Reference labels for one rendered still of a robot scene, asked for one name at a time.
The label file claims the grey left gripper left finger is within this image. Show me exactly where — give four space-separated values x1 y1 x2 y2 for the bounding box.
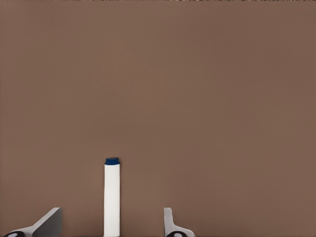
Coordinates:
1 207 63 237

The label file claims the white marker with blue end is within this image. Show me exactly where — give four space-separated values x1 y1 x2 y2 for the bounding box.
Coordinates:
103 157 121 237

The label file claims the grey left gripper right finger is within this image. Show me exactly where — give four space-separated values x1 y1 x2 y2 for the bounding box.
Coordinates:
163 207 196 237

